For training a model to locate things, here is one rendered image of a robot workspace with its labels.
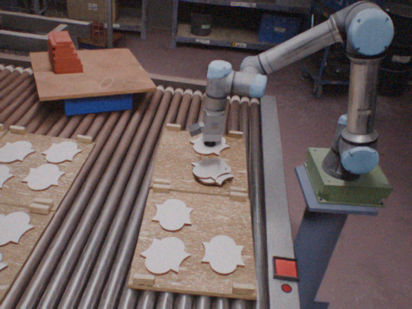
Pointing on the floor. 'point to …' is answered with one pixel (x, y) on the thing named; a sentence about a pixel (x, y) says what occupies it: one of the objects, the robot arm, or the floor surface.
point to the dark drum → (396, 52)
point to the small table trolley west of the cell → (312, 68)
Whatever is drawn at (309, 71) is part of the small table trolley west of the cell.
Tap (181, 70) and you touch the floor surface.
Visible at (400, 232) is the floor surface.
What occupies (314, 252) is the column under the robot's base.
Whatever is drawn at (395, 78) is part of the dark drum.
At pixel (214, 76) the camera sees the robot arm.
